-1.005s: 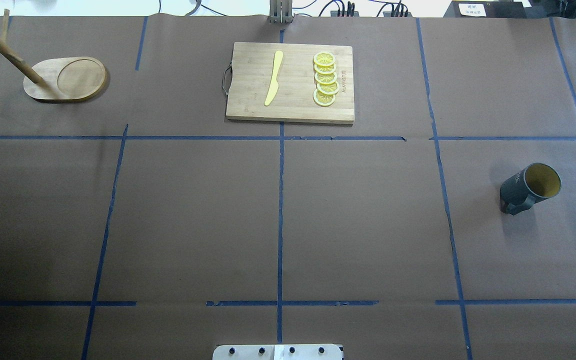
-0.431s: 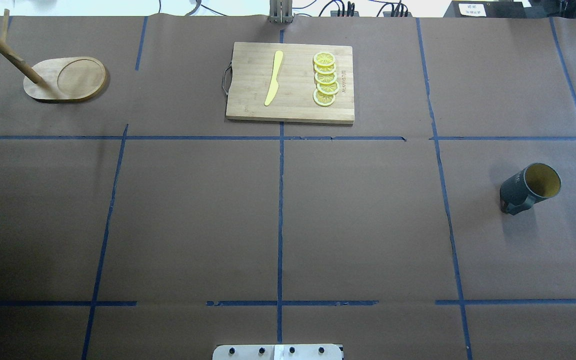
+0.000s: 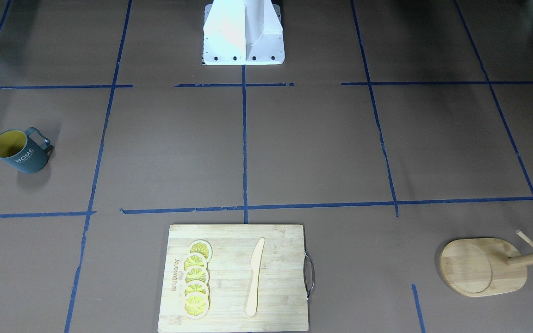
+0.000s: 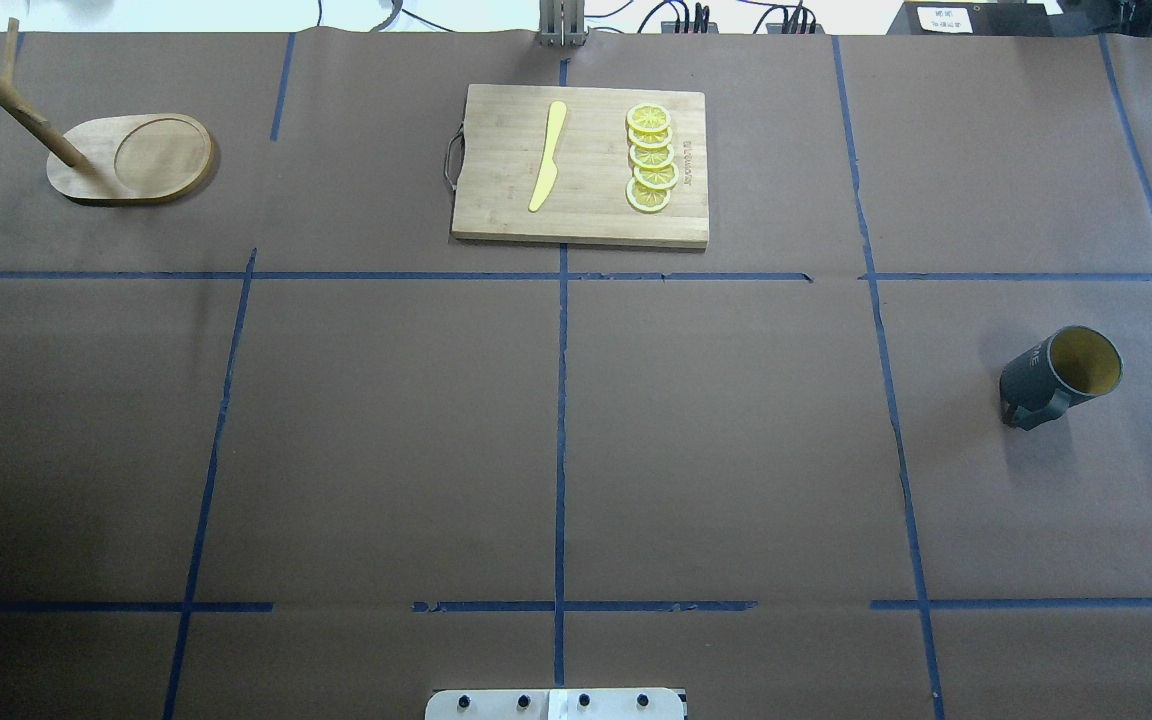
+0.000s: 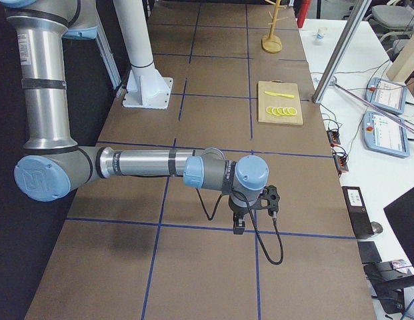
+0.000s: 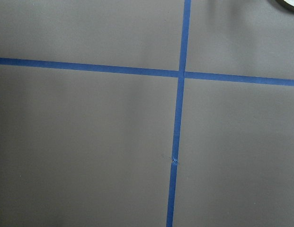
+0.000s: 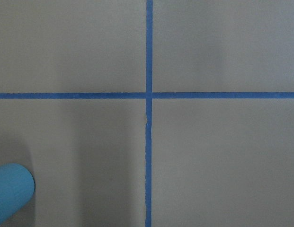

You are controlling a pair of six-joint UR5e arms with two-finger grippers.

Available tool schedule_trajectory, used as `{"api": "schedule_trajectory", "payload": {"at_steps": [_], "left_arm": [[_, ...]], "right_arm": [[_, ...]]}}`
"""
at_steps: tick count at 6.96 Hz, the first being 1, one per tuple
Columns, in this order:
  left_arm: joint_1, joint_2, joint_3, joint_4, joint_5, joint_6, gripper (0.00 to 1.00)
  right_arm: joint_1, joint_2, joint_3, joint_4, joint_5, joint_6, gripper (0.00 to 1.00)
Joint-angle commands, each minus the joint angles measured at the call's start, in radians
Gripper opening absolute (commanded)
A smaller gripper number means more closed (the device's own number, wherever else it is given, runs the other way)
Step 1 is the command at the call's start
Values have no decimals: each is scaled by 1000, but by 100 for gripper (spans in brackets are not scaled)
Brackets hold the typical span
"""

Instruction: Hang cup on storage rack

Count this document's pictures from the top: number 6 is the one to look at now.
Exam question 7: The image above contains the dark teal mug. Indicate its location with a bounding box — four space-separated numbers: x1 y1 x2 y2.
276 0 294 12

